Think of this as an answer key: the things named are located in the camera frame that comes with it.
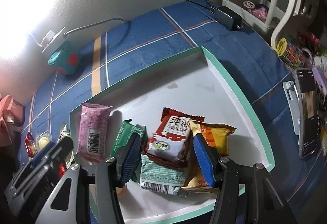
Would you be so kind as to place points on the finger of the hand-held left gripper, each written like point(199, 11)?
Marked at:
point(62, 146)
point(40, 156)

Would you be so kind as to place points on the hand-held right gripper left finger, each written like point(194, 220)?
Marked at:
point(131, 160)

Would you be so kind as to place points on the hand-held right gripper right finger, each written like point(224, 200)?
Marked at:
point(203, 160)

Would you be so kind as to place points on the beige green snack packet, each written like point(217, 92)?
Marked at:
point(62, 132)

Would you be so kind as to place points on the small red snack packet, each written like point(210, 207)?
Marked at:
point(30, 146)

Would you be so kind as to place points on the clear yellow pastry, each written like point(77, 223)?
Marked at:
point(43, 141)

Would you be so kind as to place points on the small shiny candy packet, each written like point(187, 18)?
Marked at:
point(61, 170)

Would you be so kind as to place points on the yellow orange snack packet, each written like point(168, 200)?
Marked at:
point(217, 137)

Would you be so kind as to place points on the dark green snack packet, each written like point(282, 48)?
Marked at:
point(125, 132)

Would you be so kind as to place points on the green striped white packet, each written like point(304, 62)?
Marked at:
point(161, 175)

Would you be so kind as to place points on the pink snack packet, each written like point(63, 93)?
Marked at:
point(93, 126)

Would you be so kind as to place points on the red white biscuit packet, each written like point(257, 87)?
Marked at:
point(168, 137)

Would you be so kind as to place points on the teal-rimmed white cardboard tray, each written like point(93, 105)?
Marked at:
point(178, 96)

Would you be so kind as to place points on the clear plastic gift box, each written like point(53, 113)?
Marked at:
point(18, 111)

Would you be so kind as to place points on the teal cube box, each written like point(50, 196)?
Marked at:
point(62, 57)

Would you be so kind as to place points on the white phone stand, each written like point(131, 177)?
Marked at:
point(290, 101)

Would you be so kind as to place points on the white power strip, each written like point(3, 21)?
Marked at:
point(51, 36)

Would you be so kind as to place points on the black smartphone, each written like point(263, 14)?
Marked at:
point(309, 111)

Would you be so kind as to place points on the purple plastic case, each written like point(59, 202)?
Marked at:
point(322, 83)

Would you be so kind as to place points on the colourful patterned tube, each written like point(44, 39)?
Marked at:
point(293, 51)

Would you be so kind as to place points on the dark grey charger adapter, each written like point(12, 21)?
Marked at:
point(227, 18)

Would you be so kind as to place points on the white round lid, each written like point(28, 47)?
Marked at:
point(322, 61)

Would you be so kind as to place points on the pink item in rack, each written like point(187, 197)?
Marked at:
point(259, 13)

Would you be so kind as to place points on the small pink flower bunch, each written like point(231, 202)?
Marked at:
point(310, 40)

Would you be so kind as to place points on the white round wheel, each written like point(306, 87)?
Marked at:
point(249, 4)

